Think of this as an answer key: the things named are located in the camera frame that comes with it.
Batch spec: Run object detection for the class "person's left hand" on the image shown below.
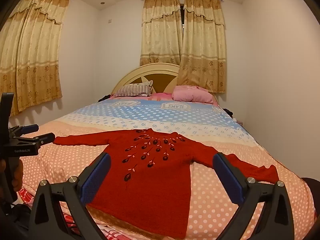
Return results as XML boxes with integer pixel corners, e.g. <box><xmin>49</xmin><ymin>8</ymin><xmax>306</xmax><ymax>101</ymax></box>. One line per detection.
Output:
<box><xmin>11</xmin><ymin>159</ymin><xmax>24</xmax><ymax>193</ymax></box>

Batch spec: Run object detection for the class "polka-dot bedsheet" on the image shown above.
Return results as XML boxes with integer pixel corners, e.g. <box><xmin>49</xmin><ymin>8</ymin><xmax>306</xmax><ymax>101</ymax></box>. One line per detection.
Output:
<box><xmin>7</xmin><ymin>96</ymin><xmax>318</xmax><ymax>240</ymax></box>

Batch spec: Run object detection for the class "pink pillow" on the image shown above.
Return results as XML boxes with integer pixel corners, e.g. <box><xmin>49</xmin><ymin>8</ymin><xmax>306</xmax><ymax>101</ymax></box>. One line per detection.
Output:
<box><xmin>171</xmin><ymin>85</ymin><xmax>215</xmax><ymax>103</ymax></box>

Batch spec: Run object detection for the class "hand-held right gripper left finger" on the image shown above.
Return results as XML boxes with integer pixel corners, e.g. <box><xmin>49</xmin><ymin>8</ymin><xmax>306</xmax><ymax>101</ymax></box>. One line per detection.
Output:
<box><xmin>29</xmin><ymin>152</ymin><xmax>112</xmax><ymax>240</ymax></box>

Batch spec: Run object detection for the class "pink patterned cloth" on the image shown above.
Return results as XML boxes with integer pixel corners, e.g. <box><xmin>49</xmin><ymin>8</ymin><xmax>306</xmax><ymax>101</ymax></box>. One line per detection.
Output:
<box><xmin>150</xmin><ymin>92</ymin><xmax>173</xmax><ymax>101</ymax></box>

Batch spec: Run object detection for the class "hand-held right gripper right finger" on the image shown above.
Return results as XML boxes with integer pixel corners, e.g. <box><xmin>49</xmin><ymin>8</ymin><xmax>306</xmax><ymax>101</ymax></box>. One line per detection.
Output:
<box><xmin>212</xmin><ymin>152</ymin><xmax>295</xmax><ymax>240</ymax></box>

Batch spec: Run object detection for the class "striped pillow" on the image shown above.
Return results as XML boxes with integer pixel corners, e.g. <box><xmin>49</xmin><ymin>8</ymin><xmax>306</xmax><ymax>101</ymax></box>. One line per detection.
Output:
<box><xmin>114</xmin><ymin>80</ymin><xmax>153</xmax><ymax>97</ymax></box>

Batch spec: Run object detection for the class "cream wooden headboard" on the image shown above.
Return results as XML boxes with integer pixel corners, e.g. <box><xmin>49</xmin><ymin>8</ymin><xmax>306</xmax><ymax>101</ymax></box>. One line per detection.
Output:
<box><xmin>110</xmin><ymin>63</ymin><xmax>219</xmax><ymax>105</ymax></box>

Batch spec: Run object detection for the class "beige floral curtain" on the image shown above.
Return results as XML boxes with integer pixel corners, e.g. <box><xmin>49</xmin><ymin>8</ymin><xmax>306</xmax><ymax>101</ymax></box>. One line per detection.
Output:
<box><xmin>177</xmin><ymin>0</ymin><xmax>227</xmax><ymax>94</ymax></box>
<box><xmin>0</xmin><ymin>0</ymin><xmax>70</xmax><ymax>117</ymax></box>
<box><xmin>139</xmin><ymin>0</ymin><xmax>184</xmax><ymax>67</ymax></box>

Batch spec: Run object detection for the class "red embroidered knit sweater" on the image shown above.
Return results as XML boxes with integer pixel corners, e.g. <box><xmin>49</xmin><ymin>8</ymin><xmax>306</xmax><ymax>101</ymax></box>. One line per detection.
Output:
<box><xmin>53</xmin><ymin>128</ymin><xmax>280</xmax><ymax>239</ymax></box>

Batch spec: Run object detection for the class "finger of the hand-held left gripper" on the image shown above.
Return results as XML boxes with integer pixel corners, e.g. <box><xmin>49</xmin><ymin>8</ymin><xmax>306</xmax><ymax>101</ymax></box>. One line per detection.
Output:
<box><xmin>19</xmin><ymin>124</ymin><xmax>39</xmax><ymax>135</ymax></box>
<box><xmin>32</xmin><ymin>133</ymin><xmax>56</xmax><ymax>147</ymax></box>

